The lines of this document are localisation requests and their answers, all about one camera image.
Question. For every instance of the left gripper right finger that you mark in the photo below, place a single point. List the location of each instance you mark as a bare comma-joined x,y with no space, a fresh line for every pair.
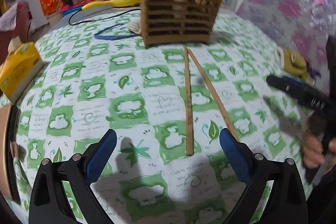
287,201

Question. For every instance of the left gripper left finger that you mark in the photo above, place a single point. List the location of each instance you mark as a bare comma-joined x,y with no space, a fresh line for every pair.
49,202

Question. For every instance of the person's right hand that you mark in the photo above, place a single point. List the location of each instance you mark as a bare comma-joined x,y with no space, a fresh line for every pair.
312,151

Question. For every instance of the olive green cloth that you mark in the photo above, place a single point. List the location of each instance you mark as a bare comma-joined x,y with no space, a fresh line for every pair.
291,62

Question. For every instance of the wooden chopstick on table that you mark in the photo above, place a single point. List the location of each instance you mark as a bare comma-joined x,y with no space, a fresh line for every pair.
214,94
188,107

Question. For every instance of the gold black notebook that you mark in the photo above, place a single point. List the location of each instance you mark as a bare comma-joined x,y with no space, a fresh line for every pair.
9,150

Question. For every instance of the green white patterned tablecloth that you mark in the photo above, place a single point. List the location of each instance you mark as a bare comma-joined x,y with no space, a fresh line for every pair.
96,79

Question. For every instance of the yellow tissue pack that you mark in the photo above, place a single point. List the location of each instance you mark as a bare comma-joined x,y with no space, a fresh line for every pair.
19,69

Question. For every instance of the wooden utensil holder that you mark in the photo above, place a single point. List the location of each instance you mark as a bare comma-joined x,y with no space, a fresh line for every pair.
177,21

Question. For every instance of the red cloth covered furniture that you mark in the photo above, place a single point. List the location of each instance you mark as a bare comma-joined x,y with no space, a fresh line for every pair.
15,22

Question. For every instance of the yellow electric pan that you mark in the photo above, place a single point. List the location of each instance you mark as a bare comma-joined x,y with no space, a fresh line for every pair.
113,3

